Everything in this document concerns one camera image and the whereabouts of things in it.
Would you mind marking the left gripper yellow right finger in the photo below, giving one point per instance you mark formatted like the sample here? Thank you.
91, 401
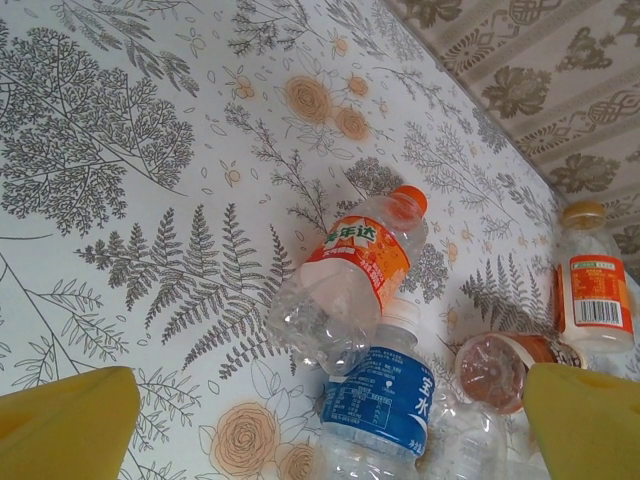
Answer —
590, 430

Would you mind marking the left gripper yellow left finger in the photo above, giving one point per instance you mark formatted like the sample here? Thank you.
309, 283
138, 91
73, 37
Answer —
60, 435

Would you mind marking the brown label drink bottle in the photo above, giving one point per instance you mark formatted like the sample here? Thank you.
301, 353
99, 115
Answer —
492, 372

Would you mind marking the orange label beige cap bottle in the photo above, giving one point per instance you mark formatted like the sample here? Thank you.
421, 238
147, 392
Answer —
595, 285

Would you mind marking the blue label water bottle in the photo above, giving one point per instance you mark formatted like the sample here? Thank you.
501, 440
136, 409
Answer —
380, 400

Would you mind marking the orange cap soda bottle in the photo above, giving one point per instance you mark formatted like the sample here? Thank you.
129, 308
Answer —
350, 270

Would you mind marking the floral table cover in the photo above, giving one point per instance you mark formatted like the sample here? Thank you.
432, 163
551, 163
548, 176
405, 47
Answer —
150, 125

